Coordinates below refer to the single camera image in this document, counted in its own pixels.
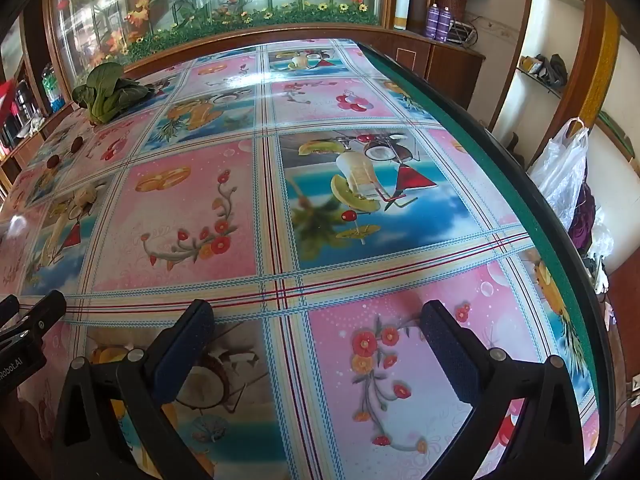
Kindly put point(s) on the dark red date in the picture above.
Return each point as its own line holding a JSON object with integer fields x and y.
{"x": 52, "y": 162}
{"x": 77, "y": 144}

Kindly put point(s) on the purple cloth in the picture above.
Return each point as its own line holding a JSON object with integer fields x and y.
{"x": 585, "y": 225}

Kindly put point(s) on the white plastic bag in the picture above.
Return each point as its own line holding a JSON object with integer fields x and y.
{"x": 565, "y": 170}

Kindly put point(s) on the printed fruit tablecloth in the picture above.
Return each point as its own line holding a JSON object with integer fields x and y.
{"x": 200, "y": 220}

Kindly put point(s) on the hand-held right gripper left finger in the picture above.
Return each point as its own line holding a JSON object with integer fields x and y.
{"x": 187, "y": 355}

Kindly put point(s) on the green bok choy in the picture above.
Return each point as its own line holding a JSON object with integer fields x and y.
{"x": 112, "y": 92}

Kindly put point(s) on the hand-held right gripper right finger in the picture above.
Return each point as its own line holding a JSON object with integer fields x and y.
{"x": 447, "y": 350}

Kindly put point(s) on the purple spray can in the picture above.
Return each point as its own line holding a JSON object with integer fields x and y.
{"x": 444, "y": 25}
{"x": 432, "y": 20}

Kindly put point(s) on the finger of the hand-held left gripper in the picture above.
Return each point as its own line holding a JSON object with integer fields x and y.
{"x": 7, "y": 310}
{"x": 45, "y": 307}

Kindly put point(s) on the green label water bottle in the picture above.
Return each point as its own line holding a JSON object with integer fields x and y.
{"x": 49, "y": 87}

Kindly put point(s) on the grey items on wall shelf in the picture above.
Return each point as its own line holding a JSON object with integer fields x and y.
{"x": 550, "y": 69}

